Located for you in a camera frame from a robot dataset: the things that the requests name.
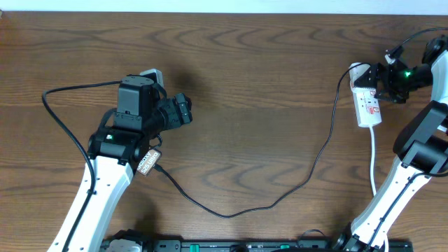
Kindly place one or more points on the white power strip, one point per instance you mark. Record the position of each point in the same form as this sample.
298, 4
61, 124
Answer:
366, 105

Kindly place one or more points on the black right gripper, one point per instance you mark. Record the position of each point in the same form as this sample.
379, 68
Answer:
388, 71

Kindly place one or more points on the Galaxy smartphone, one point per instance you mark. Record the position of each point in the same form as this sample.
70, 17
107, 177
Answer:
149, 161

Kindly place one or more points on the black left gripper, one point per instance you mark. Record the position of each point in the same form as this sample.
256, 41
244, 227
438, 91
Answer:
176, 120

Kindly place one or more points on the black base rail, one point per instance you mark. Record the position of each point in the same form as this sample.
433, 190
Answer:
131, 240

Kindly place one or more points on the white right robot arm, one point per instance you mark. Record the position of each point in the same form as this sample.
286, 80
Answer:
420, 155

